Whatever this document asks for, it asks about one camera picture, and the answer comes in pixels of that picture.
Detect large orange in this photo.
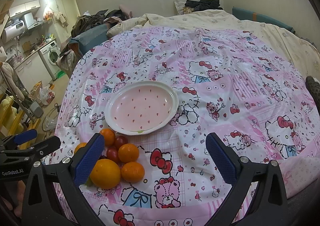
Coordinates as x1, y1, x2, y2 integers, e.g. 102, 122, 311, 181
74, 143, 87, 154
89, 159, 121, 190

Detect red cherry tomato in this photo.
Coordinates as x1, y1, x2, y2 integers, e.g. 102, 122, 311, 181
114, 136, 128, 149
106, 146, 120, 164

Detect small mandarin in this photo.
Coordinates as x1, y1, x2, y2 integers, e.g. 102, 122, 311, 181
118, 144, 139, 163
121, 162, 145, 183
100, 128, 116, 147

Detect yellow wooden rack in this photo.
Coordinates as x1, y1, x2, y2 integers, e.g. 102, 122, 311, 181
1, 94, 41, 139

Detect white plastic bag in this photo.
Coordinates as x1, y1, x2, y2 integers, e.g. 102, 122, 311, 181
39, 84, 55, 106

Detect white washing machine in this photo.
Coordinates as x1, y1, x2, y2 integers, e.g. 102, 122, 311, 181
38, 39, 61, 81

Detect white water heater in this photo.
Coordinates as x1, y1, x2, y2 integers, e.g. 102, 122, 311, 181
1, 21, 25, 43

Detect pink strawberry plate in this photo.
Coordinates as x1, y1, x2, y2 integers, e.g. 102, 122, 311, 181
104, 81, 179, 136

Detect teal blue pillow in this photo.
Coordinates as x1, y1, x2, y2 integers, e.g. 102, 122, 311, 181
68, 24, 108, 57

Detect Hello Kitty pink cloth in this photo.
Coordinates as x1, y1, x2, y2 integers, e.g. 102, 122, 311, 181
46, 26, 319, 225

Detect white kitchen cabinet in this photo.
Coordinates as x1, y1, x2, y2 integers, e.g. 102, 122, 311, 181
9, 0, 40, 17

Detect pile of dark clothes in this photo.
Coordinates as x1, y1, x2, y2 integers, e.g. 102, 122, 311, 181
71, 9, 127, 37

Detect cream bed quilt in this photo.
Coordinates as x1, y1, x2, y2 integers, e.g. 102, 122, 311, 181
107, 10, 319, 79

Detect teal headboard cushion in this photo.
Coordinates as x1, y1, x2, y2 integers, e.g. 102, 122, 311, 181
232, 7, 296, 34

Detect dark clothes on bed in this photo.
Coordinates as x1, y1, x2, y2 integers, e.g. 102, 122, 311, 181
185, 0, 222, 11

